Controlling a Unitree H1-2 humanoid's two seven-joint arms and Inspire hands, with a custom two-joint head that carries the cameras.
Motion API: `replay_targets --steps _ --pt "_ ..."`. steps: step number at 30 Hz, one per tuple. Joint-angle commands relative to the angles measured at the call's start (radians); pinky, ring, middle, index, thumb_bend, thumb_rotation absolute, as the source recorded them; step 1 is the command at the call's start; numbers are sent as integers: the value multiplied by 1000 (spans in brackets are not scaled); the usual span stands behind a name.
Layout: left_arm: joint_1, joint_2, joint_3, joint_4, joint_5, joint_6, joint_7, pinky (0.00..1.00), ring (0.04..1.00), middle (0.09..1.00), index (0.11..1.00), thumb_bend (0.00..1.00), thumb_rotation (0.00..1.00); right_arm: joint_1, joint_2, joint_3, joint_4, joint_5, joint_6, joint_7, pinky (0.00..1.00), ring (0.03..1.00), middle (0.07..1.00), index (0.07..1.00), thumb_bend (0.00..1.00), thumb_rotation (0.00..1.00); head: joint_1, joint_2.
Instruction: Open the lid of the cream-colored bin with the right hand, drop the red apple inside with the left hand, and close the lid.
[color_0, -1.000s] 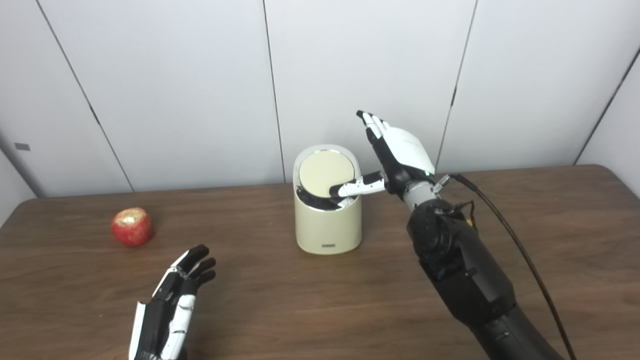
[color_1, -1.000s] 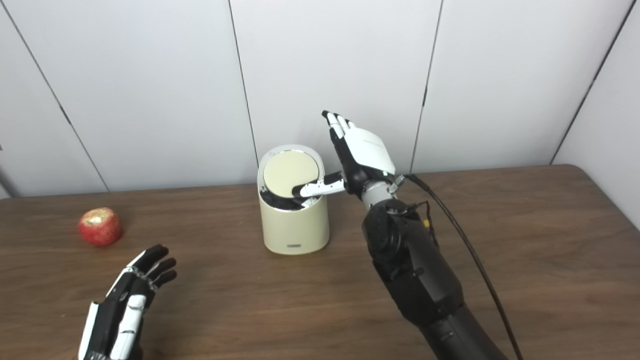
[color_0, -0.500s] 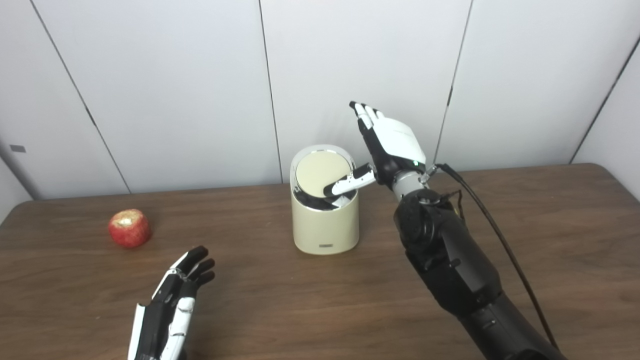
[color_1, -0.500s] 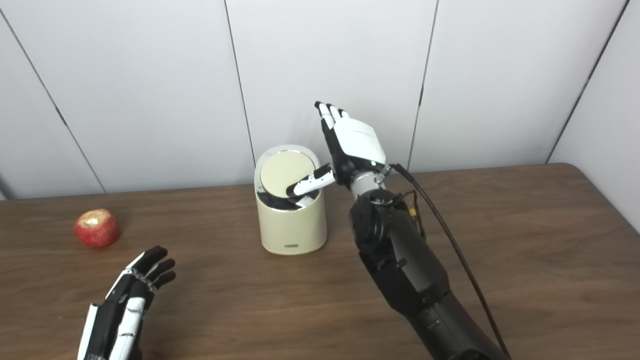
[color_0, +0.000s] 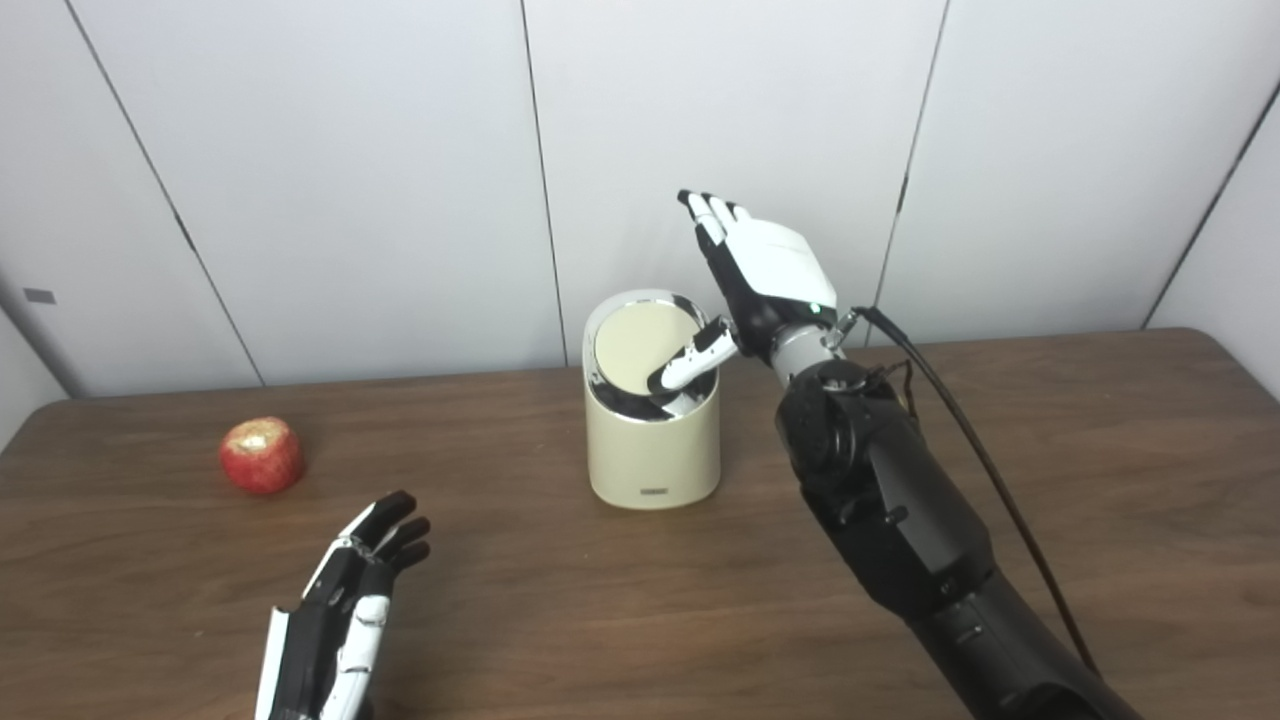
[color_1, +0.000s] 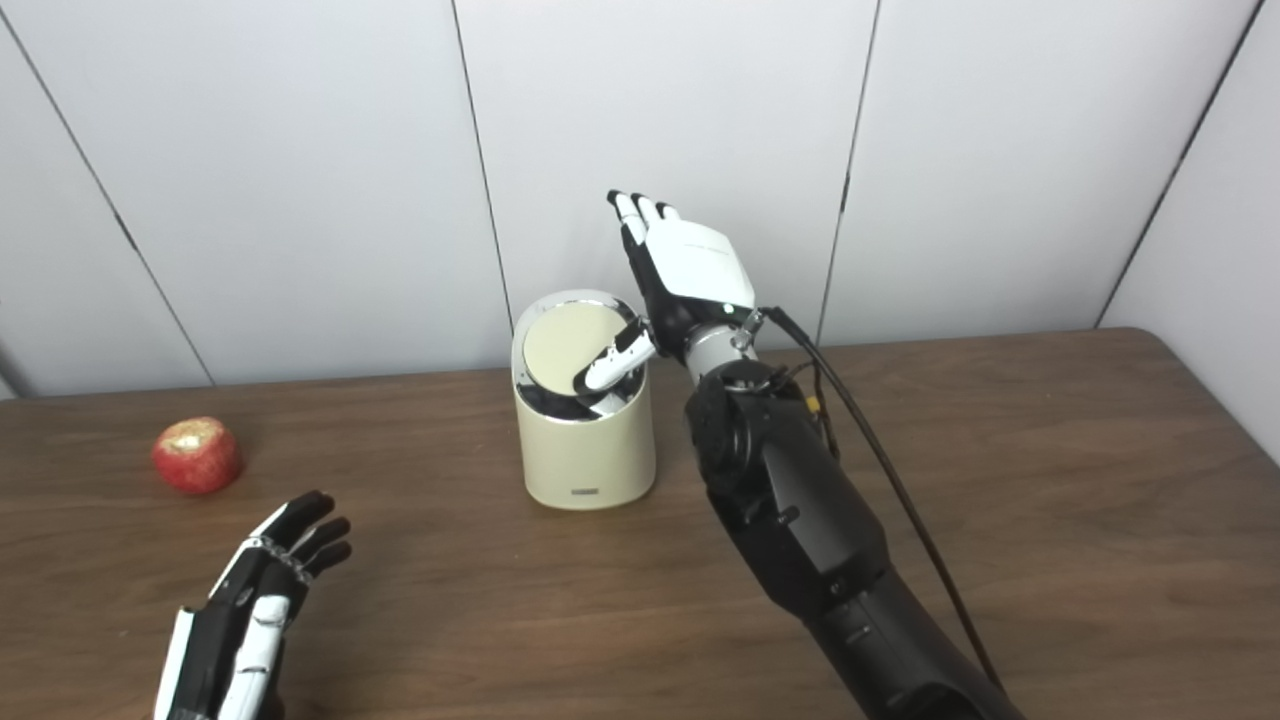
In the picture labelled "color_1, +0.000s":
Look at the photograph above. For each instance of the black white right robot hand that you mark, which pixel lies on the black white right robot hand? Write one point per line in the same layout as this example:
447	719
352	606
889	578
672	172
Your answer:
695	265

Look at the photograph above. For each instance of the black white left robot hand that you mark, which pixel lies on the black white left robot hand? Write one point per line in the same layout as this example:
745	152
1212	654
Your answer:
210	650

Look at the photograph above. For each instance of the cream round bin lid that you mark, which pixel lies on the cream round bin lid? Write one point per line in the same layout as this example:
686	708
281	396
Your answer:
560	340

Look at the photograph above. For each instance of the red apple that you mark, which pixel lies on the red apple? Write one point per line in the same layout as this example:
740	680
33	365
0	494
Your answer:
196	458

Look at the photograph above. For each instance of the cream-colored round bin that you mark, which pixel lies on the cream-colored round bin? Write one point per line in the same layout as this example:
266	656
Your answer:
585	455

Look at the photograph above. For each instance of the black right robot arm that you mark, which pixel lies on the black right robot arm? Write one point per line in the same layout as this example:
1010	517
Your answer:
800	500

